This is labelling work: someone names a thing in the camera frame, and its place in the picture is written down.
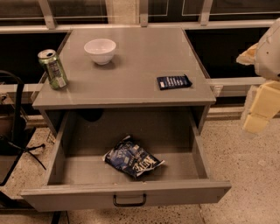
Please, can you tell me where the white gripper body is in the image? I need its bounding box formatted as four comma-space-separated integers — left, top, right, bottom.
255, 18, 280, 81

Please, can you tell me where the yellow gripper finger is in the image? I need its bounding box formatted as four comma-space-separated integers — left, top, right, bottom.
236, 44, 258, 66
242, 80, 280, 134

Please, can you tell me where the blue chip bag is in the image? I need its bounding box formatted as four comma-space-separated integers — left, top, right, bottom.
102, 136, 165, 179

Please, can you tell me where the grey cabinet counter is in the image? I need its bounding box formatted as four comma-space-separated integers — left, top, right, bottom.
33, 28, 215, 132

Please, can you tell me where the open grey top drawer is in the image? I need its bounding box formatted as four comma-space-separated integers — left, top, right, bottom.
21, 108, 231, 212

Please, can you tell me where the metal window railing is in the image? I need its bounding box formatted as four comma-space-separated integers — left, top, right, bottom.
0, 0, 280, 35

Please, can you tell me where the dark blue snack bar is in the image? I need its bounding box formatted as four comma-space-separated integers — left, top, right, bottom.
157, 74, 192, 90

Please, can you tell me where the white ceramic bowl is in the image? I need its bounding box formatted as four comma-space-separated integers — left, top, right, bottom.
84, 38, 116, 65

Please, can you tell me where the green soda can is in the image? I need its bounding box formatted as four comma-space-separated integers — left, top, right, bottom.
38, 49, 68, 90

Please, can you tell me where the black drawer handle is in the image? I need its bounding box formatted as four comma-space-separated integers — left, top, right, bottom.
113, 193, 147, 207

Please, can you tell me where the black chair frame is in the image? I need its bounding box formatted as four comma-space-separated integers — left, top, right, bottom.
0, 70, 46, 186

